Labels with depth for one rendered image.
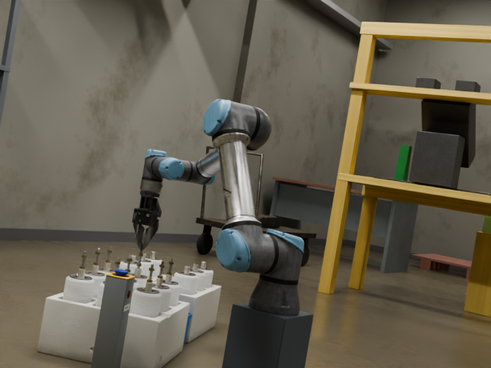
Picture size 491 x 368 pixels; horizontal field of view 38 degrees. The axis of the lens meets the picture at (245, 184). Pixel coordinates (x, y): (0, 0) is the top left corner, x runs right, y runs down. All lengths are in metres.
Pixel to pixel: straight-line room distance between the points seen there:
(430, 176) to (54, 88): 2.59
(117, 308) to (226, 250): 0.41
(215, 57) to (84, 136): 1.71
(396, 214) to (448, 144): 2.30
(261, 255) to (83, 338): 0.70
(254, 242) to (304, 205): 5.23
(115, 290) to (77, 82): 3.20
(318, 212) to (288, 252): 5.09
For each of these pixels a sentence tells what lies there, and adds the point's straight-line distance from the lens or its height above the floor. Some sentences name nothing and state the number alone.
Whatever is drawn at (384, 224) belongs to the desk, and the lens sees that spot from 6.85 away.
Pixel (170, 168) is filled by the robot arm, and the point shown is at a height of 0.66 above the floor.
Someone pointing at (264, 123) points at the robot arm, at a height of 0.84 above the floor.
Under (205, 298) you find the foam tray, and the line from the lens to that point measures 2.93.
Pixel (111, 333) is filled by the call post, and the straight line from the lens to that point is 2.20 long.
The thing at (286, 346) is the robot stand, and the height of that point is 0.22.
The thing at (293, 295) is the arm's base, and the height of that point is 0.36.
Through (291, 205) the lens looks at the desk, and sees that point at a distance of 7.27.
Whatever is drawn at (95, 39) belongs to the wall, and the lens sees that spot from 5.33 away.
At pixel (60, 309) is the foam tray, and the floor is 0.15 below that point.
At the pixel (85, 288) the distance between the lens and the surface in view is 2.40.
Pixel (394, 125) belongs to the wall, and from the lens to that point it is 9.47.
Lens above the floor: 0.67
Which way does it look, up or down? level
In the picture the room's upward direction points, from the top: 10 degrees clockwise
